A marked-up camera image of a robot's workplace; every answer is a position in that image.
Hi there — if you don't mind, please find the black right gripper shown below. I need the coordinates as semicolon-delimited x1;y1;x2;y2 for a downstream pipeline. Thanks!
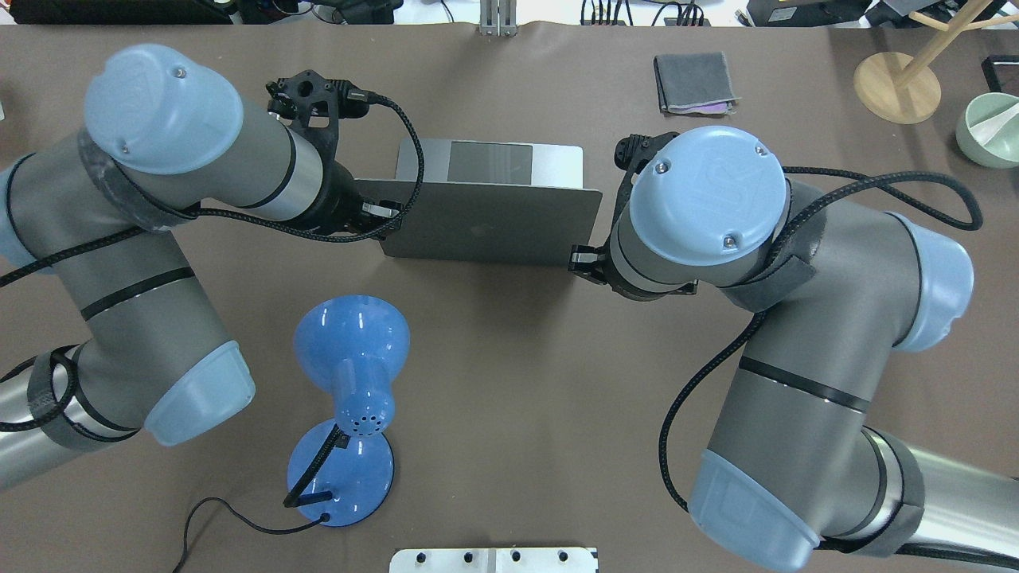
570;235;697;302

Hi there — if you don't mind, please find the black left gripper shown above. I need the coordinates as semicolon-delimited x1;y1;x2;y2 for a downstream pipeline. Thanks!
315;161;403;242

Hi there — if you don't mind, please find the grey laptop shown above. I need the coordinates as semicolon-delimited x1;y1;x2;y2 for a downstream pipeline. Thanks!
381;138;602;267

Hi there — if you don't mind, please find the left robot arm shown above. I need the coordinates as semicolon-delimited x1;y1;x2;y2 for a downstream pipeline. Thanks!
2;44;410;489

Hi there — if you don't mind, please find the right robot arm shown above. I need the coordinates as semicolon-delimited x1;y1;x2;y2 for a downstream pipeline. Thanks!
570;126;1017;572

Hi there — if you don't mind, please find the grey folded cloth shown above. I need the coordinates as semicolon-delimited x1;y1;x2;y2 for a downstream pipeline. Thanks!
653;52;738;116

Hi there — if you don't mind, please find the blue desk lamp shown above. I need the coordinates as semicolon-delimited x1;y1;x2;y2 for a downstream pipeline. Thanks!
284;296;410;528

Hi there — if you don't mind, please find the wooden stand with round base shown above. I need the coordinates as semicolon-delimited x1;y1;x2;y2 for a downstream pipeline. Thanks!
853;1;1018;126

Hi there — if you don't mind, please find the green bowl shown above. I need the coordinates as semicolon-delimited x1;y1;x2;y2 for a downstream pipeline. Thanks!
955;93;1018;170

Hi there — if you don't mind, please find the braided left camera cable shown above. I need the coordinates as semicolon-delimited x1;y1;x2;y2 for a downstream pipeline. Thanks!
0;92;425;287

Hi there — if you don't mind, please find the braided camera cable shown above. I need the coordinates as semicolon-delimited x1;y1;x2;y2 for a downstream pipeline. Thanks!
0;92;425;287
658;166;984;514

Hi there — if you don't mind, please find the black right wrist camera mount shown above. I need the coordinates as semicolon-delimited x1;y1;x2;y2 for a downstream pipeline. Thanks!
609;131;680;229

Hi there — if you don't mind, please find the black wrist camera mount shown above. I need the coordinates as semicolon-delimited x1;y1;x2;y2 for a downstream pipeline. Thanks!
609;131;680;229
265;70;370;161

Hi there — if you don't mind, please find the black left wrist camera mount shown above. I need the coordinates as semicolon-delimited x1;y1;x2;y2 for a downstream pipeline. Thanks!
265;70;370;161

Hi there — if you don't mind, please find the braided right camera cable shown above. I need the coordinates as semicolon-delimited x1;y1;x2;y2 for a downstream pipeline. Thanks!
658;166;984;514

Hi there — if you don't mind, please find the black lamp power cord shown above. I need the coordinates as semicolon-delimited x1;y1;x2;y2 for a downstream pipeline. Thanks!
171;497;331;573

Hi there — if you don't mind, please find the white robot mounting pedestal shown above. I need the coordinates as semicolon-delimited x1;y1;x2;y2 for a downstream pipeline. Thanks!
388;546;600;572

